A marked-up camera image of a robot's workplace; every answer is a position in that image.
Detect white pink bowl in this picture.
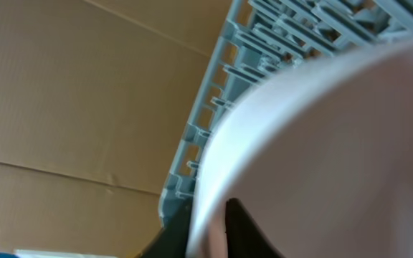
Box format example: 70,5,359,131
186,39,413,257

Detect brown cardboard panel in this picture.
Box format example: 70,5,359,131
0,0,230,257

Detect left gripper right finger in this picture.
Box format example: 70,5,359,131
225,198,285,258

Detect grey dishwasher rack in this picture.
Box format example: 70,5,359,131
158,0,413,226

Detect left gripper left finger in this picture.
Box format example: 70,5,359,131
135,199,193,258

